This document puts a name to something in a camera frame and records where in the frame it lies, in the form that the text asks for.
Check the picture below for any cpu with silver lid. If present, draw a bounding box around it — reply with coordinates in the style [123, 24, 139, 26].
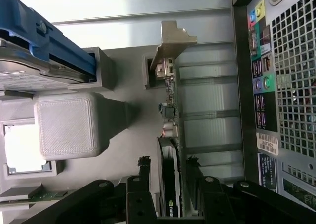
[4, 123, 52, 173]

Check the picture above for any green ram stick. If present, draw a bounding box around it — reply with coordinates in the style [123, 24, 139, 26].
[0, 184, 79, 206]

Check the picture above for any gray printed parts rack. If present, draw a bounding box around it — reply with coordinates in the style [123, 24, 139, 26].
[0, 46, 183, 224]

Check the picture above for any hard drive in blue caddy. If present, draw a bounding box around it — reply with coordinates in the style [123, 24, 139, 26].
[0, 0, 96, 83]

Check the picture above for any black rear label sticker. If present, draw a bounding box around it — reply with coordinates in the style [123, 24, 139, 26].
[257, 152, 279, 194]

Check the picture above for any white barcode sticker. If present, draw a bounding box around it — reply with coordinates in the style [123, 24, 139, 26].
[256, 132, 281, 156]

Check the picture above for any silver hard disk drive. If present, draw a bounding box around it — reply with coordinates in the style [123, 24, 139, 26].
[0, 37, 94, 91]

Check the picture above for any black open pc case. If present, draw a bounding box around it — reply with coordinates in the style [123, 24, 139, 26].
[231, 0, 316, 224]

